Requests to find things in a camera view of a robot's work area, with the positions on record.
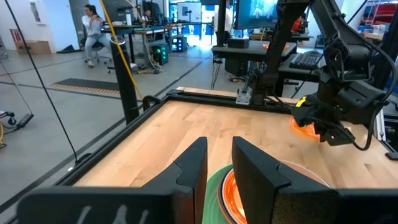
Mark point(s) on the black office chair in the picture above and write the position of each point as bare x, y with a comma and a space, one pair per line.
99, 49

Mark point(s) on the person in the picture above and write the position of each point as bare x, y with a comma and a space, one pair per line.
93, 31
298, 23

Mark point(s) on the black hazard-striped floor mat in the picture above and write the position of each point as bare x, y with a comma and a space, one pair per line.
84, 85

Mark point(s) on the computer with green lights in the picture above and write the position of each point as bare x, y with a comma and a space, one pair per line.
160, 54

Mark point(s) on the blue-lit monitor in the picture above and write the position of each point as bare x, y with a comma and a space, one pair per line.
256, 14

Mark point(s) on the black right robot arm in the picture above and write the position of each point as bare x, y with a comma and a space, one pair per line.
286, 31

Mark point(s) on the silver metal bracket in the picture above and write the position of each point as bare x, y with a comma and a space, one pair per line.
244, 96

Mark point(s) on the orange translucent plate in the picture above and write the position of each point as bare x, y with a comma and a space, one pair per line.
303, 130

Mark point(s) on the black cylindrical pole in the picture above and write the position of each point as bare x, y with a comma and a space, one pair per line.
124, 81

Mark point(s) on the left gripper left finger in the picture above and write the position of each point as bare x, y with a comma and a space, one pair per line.
186, 193

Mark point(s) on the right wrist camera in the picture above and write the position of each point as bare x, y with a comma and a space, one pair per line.
337, 137

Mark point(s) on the cardboard box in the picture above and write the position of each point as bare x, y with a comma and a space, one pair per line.
32, 47

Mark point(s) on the light grey plate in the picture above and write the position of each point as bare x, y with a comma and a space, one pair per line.
311, 174

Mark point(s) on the black power strip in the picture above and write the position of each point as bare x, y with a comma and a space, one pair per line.
25, 120

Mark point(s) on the black desk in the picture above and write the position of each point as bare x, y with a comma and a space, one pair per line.
245, 49

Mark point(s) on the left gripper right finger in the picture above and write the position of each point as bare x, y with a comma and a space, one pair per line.
273, 196

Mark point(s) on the green large plate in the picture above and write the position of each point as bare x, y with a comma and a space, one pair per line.
213, 199

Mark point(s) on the black keyboard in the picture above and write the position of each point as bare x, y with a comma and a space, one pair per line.
306, 59

